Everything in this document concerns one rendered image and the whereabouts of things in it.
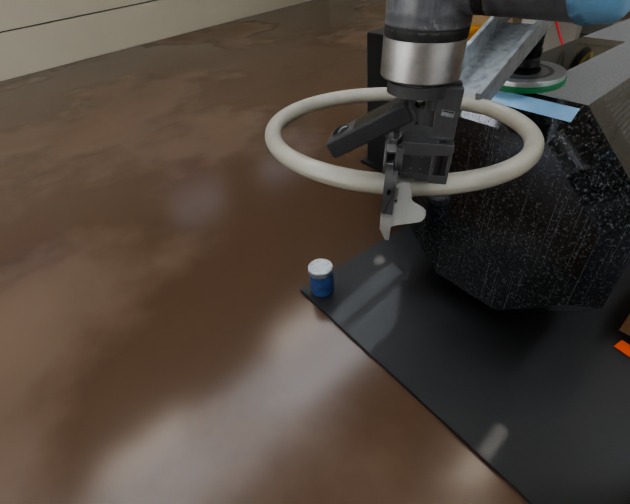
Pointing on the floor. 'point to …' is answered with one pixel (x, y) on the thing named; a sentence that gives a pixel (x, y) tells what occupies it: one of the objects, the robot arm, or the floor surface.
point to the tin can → (321, 277)
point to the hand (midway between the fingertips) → (384, 220)
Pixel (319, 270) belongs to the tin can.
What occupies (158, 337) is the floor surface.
